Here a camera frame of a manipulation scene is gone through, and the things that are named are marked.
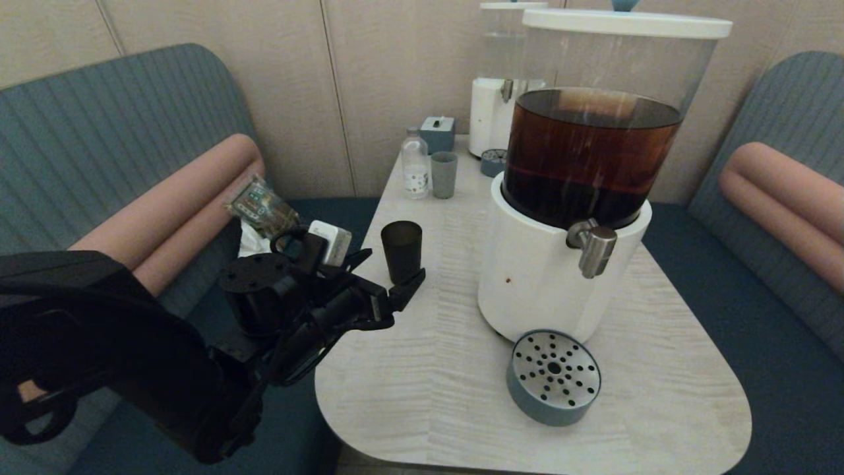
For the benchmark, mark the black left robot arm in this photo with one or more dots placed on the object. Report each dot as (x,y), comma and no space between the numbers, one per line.
(132,356)

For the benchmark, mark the blue perforated drip tray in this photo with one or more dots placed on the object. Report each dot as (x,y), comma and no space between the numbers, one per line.
(550,369)

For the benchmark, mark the printed plastic tissue packet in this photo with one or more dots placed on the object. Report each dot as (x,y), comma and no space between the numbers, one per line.
(264,208)

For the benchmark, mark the blue tissue box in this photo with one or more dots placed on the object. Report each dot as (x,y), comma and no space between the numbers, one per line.
(437,135)

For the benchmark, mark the clear plastic water bottle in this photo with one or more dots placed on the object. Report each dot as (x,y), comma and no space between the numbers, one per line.
(415,171)

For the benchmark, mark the pink bolster cushion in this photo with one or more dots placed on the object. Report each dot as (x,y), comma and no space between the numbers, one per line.
(784,198)
(165,218)

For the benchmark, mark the grey-blue small cup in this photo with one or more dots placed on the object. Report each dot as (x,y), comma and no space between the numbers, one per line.
(444,177)

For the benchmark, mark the dark grey tall cup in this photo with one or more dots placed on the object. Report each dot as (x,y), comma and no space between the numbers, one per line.
(402,251)

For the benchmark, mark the empty white beverage dispenser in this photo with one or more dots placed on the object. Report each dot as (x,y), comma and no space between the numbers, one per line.
(488,112)

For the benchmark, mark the crumpled white tissue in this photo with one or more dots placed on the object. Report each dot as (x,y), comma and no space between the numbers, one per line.
(249,244)

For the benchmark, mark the teal upholstered bench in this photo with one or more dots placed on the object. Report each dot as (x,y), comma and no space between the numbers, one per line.
(778,369)
(99,132)

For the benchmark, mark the large tea beverage dispenser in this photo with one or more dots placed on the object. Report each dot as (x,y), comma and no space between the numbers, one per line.
(541,277)

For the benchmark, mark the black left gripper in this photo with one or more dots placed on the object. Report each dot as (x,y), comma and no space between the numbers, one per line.
(356,300)

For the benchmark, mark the small blue drip tray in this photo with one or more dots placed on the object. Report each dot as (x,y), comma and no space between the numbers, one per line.
(493,163)

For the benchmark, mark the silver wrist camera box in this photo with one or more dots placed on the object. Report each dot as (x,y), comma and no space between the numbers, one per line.
(333,241)

